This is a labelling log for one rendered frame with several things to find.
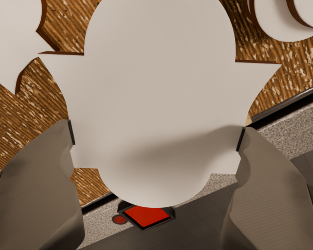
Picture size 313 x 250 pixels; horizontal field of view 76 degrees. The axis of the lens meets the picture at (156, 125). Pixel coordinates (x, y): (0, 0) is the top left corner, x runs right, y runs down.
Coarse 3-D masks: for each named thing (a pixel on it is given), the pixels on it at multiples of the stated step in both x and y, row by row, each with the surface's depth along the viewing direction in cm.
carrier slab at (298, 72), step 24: (240, 0) 19; (240, 24) 20; (240, 48) 21; (264, 48) 21; (288, 48) 21; (312, 48) 21; (288, 72) 22; (312, 72) 22; (264, 96) 24; (288, 96) 24
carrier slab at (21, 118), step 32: (64, 0) 19; (96, 0) 19; (64, 32) 20; (32, 64) 22; (0, 96) 23; (32, 96) 24; (0, 128) 26; (32, 128) 26; (0, 160) 29; (96, 192) 32
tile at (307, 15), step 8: (288, 0) 15; (296, 0) 15; (304, 0) 15; (312, 0) 15; (296, 8) 15; (304, 8) 15; (312, 8) 15; (296, 16) 16; (304, 16) 15; (312, 16) 15; (304, 24) 16; (312, 24) 16
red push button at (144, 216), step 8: (136, 208) 35; (144, 208) 35; (152, 208) 35; (160, 208) 35; (136, 216) 36; (144, 216) 36; (152, 216) 36; (160, 216) 36; (168, 216) 37; (144, 224) 38
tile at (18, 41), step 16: (0, 0) 18; (16, 0) 18; (32, 0) 18; (0, 16) 18; (16, 16) 18; (32, 16) 18; (0, 32) 19; (16, 32) 19; (32, 32) 19; (0, 48) 20; (16, 48) 20; (32, 48) 20; (48, 48) 20; (0, 64) 20; (16, 64) 20; (0, 80) 21; (16, 80) 21
